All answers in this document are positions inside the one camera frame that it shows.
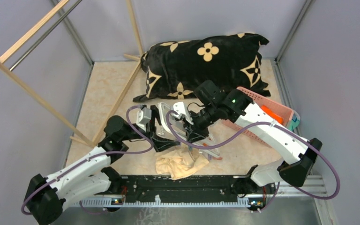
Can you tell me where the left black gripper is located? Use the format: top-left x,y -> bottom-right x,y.
120,105 -> 180,152

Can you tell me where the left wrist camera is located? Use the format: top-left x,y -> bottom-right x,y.
136,105 -> 152,132

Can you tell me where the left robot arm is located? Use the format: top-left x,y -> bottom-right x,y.
21,105 -> 179,225

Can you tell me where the pink plastic basket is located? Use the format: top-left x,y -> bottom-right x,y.
222,86 -> 300,146

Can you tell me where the white clip hanger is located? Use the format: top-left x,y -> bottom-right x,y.
157,102 -> 216,149

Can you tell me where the orange underwear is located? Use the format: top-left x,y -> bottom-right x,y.
260,105 -> 284,124

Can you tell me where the black floral pillow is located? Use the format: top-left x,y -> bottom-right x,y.
133,33 -> 271,103

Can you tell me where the metal rack rod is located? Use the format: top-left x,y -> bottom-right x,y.
9,0 -> 82,71

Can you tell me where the wooden drying rack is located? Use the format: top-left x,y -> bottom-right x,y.
0,0 -> 140,147

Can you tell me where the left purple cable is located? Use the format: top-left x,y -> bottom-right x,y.
21,105 -> 156,217

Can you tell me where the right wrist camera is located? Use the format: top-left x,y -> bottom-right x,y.
173,101 -> 194,125

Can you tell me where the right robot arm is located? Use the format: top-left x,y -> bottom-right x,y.
184,80 -> 322,193

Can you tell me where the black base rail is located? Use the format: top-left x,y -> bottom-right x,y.
48,174 -> 327,209

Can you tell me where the cream boxer underwear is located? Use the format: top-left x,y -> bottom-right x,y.
155,148 -> 209,180

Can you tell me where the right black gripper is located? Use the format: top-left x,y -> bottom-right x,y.
182,103 -> 219,143

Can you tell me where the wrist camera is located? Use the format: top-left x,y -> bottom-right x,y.
173,101 -> 194,125
136,105 -> 152,132

